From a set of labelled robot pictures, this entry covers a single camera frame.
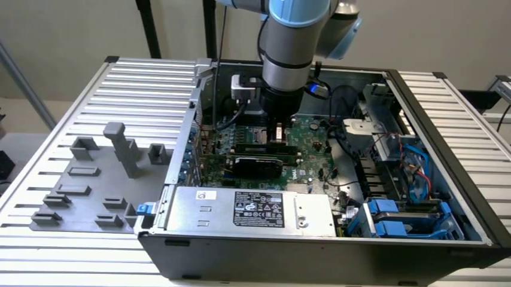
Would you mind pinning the aluminium rail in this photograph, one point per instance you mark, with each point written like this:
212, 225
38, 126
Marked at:
500, 89

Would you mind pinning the CPU socket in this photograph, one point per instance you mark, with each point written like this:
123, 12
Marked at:
258, 135

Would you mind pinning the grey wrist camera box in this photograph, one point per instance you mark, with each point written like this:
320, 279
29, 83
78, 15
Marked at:
242, 88

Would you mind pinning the grey metal pole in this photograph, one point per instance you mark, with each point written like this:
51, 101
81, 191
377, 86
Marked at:
26, 86

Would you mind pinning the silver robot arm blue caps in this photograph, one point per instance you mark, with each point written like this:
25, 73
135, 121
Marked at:
286, 45

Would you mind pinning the silver chipset heatsink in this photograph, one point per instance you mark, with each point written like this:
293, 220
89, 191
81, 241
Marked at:
300, 187

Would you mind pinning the black box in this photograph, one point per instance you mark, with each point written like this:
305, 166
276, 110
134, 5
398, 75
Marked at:
477, 99

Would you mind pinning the black open PC case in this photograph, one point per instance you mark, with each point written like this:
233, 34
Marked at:
320, 257

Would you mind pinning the black floor object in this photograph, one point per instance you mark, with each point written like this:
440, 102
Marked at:
6, 166

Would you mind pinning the black table corner cap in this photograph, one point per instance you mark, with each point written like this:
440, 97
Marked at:
441, 75
111, 59

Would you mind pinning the dark green RAM stick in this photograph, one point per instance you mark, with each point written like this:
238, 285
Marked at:
256, 148

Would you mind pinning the black frame post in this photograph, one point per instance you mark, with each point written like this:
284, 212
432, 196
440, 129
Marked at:
149, 28
210, 28

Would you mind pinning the blue disk bay caddy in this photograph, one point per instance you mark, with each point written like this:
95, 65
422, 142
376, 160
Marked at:
393, 221

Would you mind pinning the silver metal drive cage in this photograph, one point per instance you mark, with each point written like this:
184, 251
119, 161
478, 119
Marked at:
372, 131

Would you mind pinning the grey parts rack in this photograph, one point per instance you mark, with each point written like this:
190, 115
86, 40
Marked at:
91, 185

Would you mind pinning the silver power supply unit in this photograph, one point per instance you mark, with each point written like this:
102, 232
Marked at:
224, 209

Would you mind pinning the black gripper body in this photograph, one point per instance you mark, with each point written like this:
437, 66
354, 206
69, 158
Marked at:
282, 101

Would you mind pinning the green motherboard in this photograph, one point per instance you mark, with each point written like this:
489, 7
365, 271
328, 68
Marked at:
312, 155

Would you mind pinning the black graphics card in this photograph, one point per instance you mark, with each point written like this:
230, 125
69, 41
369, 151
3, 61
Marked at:
258, 166

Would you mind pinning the blue case latch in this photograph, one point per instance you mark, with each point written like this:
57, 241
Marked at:
146, 209

